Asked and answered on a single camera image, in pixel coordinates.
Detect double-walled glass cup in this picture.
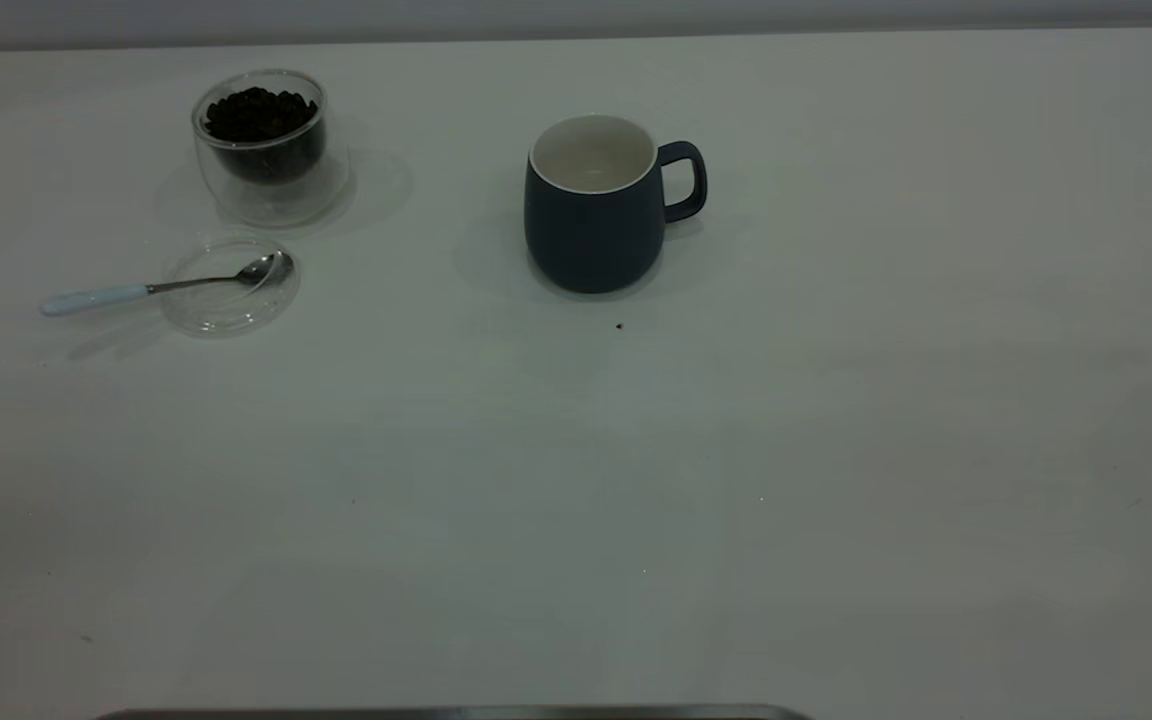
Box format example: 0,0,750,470
191,68,351,229

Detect coffee beans pile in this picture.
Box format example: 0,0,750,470
204,87,327,184

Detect spoon with pale blue handle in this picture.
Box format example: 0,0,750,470
39,250,294,318

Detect clear glass lid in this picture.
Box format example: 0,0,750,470
158,236,301,337

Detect dark grey ceramic mug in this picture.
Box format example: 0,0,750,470
523,114,709,295

